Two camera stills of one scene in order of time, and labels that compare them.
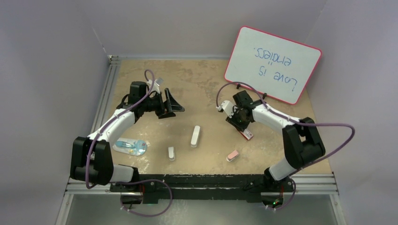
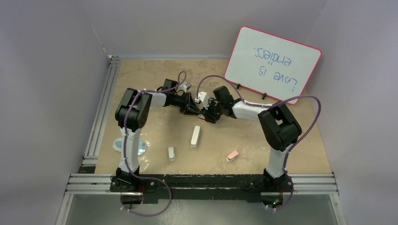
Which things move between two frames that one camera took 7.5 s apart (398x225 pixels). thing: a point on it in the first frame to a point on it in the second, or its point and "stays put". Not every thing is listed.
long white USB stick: [195, 137] stays put
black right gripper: [232, 121] to [209, 116]
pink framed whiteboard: [271, 65] stays put
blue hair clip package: [133, 146] stays put
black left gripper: [172, 106] to [188, 101]
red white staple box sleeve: [247, 133] to [201, 116]
